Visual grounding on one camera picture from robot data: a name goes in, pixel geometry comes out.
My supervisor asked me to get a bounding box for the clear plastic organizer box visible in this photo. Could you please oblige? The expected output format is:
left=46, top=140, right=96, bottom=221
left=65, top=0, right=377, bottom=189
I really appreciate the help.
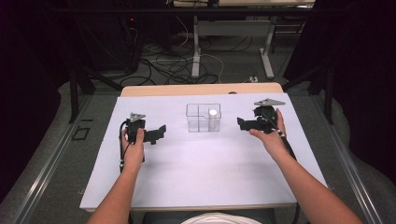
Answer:
left=185, top=103, right=222, bottom=133

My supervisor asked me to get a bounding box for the tangle of floor cables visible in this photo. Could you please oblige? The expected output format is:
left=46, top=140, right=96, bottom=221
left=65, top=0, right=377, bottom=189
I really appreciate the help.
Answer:
left=119, top=15, right=254, bottom=87

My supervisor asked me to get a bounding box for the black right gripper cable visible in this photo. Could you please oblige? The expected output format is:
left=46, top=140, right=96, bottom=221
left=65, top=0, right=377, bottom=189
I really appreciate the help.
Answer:
left=261, top=112, right=303, bottom=224

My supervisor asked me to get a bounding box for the white table sheet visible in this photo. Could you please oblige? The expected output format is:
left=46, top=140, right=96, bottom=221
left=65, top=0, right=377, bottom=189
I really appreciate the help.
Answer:
left=78, top=92, right=329, bottom=211

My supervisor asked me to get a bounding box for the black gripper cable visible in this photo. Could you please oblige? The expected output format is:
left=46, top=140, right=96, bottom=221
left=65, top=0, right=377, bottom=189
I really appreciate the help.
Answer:
left=261, top=112, right=303, bottom=224
left=118, top=119, right=131, bottom=175

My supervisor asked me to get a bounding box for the person's left hand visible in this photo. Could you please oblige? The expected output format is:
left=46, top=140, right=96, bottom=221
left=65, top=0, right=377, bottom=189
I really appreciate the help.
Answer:
left=120, top=126, right=146, bottom=174

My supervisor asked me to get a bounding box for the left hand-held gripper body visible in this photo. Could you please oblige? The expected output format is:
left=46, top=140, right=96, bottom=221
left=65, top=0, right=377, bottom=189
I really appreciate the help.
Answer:
left=125, top=112, right=148, bottom=146

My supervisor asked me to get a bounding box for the black metal stand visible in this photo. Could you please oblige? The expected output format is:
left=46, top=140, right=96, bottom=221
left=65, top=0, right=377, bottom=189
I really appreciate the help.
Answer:
left=68, top=59, right=124, bottom=124
left=281, top=62, right=336, bottom=126

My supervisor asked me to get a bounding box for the grey metal floor rail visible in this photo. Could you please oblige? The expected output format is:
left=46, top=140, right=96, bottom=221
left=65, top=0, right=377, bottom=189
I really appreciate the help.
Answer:
left=311, top=92, right=385, bottom=224
left=0, top=93, right=95, bottom=224

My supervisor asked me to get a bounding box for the white tube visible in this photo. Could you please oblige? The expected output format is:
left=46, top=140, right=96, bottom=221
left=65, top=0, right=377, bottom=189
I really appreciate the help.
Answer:
left=207, top=108, right=219, bottom=132

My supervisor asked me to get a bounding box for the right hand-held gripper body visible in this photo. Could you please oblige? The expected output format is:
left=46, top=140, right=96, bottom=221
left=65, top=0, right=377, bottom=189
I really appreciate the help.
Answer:
left=253, top=97, right=287, bottom=135

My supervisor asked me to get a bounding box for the person's white shirt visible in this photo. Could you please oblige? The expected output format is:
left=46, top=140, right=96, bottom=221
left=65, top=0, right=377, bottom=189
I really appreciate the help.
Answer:
left=180, top=212, right=263, bottom=224

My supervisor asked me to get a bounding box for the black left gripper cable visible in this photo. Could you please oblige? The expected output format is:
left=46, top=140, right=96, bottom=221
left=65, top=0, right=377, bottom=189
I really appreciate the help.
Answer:
left=118, top=119, right=131, bottom=175

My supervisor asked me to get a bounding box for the white desk frame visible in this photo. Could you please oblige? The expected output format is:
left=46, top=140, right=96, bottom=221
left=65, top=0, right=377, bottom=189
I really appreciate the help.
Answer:
left=172, top=0, right=316, bottom=80

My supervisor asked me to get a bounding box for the person's right hand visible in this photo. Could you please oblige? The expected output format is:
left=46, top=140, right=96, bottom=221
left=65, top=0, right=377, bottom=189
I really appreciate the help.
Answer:
left=248, top=107, right=292, bottom=162

